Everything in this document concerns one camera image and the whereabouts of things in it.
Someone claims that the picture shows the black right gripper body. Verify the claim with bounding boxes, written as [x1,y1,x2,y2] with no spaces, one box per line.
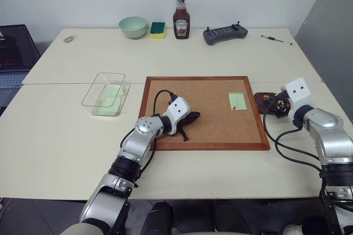
[272,87,291,115]

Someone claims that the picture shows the green and yellow sponge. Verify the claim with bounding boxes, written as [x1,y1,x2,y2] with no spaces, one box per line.
[149,20,168,40]

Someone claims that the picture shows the pale green bowl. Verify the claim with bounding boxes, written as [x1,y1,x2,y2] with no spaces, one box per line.
[118,15,147,40]

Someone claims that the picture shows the dark brown tray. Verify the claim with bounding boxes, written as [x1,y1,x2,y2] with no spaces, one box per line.
[254,91,289,120]

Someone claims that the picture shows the clear plastic box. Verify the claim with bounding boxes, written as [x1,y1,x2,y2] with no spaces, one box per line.
[81,72,131,118]

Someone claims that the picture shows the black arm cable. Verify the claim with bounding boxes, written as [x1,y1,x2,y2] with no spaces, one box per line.
[263,99,329,175]
[120,89,179,189]

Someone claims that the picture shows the laptop computer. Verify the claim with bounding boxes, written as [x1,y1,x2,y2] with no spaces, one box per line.
[0,24,42,109]

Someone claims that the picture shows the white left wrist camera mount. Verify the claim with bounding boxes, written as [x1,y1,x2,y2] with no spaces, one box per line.
[162,96,192,136]

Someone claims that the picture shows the green sticky note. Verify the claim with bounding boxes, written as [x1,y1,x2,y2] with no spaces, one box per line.
[228,92,247,111]
[95,95,125,116]
[104,85,130,99]

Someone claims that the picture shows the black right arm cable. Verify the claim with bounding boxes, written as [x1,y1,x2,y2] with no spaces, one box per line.
[263,99,329,175]

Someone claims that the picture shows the black and white pen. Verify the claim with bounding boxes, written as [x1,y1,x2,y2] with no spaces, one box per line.
[260,34,293,46]

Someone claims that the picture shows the beige robot torso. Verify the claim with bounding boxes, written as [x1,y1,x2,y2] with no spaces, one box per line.
[58,222,111,235]

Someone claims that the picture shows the ketchup bottle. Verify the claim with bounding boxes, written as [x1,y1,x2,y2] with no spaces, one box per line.
[172,0,192,40]

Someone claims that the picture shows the wood-framed cork board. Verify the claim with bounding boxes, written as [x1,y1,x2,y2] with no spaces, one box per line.
[137,76,271,152]

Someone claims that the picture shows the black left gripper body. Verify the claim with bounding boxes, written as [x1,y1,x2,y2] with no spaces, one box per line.
[175,111,194,134]

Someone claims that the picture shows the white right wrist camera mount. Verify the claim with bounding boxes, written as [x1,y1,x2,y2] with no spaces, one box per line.
[284,78,314,121]

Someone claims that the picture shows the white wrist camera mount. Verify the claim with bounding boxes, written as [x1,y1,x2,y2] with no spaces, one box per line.
[162,96,192,136]
[284,78,314,121]

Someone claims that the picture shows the grey handheld controller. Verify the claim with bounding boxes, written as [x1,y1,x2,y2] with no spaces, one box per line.
[202,20,248,46]

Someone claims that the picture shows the dark rounded shape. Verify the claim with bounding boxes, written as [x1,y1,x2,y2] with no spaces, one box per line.
[142,201,175,235]

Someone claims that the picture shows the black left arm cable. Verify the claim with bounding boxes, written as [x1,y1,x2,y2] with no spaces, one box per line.
[120,89,179,189]

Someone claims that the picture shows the white shoe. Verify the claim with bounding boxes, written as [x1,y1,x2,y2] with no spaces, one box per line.
[283,223,304,235]

